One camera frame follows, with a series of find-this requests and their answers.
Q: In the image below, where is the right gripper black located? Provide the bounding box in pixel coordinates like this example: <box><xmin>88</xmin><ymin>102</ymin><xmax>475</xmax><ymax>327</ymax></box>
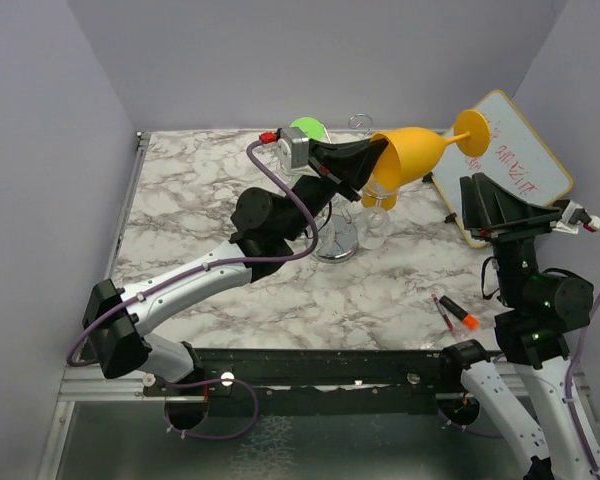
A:
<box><xmin>459</xmin><ymin>169</ymin><xmax>562</xmax><ymax>306</ymax></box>

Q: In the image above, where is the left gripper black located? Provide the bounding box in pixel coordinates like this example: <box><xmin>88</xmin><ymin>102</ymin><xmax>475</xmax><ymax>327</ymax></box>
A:
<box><xmin>280</xmin><ymin>136</ymin><xmax>388</xmax><ymax>242</ymax></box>

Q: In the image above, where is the orange plastic goblet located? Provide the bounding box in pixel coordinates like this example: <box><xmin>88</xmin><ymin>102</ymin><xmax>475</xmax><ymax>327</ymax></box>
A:
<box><xmin>371</xmin><ymin>109</ymin><xmax>491</xmax><ymax>190</ymax></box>
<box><xmin>361</xmin><ymin>190</ymin><xmax>398</xmax><ymax>211</ymax></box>

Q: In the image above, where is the green plastic wine glass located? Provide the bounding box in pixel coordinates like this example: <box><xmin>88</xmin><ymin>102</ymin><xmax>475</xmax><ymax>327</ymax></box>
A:
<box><xmin>290</xmin><ymin>116</ymin><xmax>325</xmax><ymax>141</ymax></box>

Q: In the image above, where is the clear wine glass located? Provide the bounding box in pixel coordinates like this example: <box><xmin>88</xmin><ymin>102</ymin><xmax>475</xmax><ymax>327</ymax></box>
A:
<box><xmin>359</xmin><ymin>177</ymin><xmax>394</xmax><ymax>250</ymax></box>

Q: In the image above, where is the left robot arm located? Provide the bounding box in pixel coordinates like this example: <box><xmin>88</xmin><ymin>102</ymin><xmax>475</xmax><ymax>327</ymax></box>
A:
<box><xmin>79</xmin><ymin>132</ymin><xmax>388</xmax><ymax>395</ymax></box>

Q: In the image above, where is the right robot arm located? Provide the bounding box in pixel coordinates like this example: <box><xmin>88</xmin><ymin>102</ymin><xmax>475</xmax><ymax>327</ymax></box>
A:
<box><xmin>439</xmin><ymin>173</ymin><xmax>600</xmax><ymax>479</ymax></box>

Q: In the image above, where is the chrome wine glass rack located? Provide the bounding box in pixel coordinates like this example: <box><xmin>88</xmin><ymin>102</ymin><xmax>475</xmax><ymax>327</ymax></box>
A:
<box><xmin>279</xmin><ymin>128</ymin><xmax>386</xmax><ymax>263</ymax></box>

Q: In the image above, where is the black orange highlighter marker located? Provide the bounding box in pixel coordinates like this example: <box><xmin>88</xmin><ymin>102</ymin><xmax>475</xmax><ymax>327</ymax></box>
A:
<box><xmin>439</xmin><ymin>295</ymin><xmax>479</xmax><ymax>330</ymax></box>

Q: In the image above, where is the red pen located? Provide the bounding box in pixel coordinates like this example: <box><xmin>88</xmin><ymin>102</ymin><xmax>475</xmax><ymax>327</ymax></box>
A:
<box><xmin>431</xmin><ymin>293</ymin><xmax>456</xmax><ymax>336</ymax></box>

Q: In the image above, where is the small whiteboard yellow frame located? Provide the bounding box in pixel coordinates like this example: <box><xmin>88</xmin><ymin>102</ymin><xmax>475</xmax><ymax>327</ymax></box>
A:
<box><xmin>432</xmin><ymin>90</ymin><xmax>573</xmax><ymax>227</ymax></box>

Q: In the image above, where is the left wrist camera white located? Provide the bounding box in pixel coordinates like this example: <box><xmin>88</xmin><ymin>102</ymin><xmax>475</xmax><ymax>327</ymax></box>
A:
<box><xmin>276</xmin><ymin>127</ymin><xmax>310</xmax><ymax>170</ymax></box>

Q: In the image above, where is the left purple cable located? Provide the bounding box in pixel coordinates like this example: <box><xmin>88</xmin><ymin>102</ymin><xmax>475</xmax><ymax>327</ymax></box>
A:
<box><xmin>65</xmin><ymin>132</ymin><xmax>319</xmax><ymax>368</ymax></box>

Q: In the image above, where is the purple cable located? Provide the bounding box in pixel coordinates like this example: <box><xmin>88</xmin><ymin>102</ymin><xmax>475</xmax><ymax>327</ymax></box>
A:
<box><xmin>65</xmin><ymin>132</ymin><xmax>319</xmax><ymax>368</ymax></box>
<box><xmin>562</xmin><ymin>222</ymin><xmax>600</xmax><ymax>480</ymax></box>

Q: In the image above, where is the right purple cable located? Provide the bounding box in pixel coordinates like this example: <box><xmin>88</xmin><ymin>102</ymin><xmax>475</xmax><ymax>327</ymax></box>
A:
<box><xmin>562</xmin><ymin>222</ymin><xmax>600</xmax><ymax>480</ymax></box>

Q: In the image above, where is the black front rail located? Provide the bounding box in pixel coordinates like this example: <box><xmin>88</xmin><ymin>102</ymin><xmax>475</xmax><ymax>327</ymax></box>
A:
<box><xmin>143</xmin><ymin>348</ymin><xmax>466</xmax><ymax>417</ymax></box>

